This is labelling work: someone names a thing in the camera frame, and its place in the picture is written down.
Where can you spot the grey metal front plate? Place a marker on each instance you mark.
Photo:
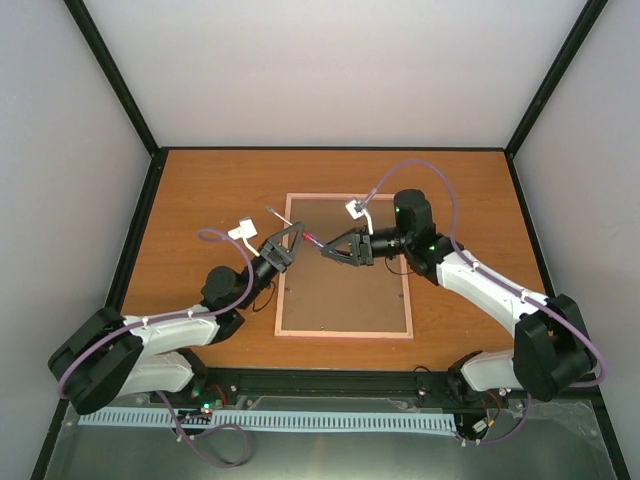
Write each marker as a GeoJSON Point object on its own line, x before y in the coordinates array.
{"type": "Point", "coordinates": [557, 441]}

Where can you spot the black cage frame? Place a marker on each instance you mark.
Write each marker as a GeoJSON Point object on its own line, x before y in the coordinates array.
{"type": "Point", "coordinates": [81, 15]}

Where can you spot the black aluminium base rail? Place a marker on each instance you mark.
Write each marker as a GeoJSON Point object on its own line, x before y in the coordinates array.
{"type": "Point", "coordinates": [420, 387]}

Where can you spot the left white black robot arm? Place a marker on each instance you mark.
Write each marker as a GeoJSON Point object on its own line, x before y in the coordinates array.
{"type": "Point", "coordinates": [113, 355]}

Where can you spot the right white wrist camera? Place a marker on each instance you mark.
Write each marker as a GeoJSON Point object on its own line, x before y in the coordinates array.
{"type": "Point", "coordinates": [357, 208]}

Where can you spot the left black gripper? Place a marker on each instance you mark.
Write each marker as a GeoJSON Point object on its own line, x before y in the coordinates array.
{"type": "Point", "coordinates": [284, 260]}

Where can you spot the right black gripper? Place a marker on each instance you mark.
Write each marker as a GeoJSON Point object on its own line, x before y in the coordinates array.
{"type": "Point", "coordinates": [362, 251]}

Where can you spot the pink photo frame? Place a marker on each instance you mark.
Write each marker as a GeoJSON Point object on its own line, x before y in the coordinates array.
{"type": "Point", "coordinates": [321, 298]}

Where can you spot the light blue cable duct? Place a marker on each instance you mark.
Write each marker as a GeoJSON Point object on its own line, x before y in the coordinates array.
{"type": "Point", "coordinates": [278, 421]}

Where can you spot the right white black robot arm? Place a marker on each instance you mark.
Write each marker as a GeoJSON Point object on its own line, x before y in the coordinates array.
{"type": "Point", "coordinates": [550, 354]}

